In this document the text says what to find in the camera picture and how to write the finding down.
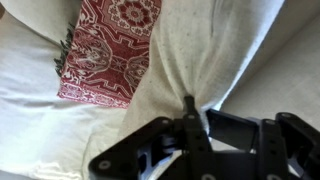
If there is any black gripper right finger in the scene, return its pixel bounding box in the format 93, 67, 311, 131
205, 108, 320, 180

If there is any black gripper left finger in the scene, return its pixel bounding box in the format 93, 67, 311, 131
88, 95, 214, 180

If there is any small white pillow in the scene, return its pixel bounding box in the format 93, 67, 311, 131
118, 0, 288, 141

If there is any cream fabric sofa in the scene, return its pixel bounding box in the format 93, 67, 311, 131
0, 0, 320, 180

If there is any red patterned fringed blanket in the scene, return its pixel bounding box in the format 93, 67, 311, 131
53, 0, 163, 109

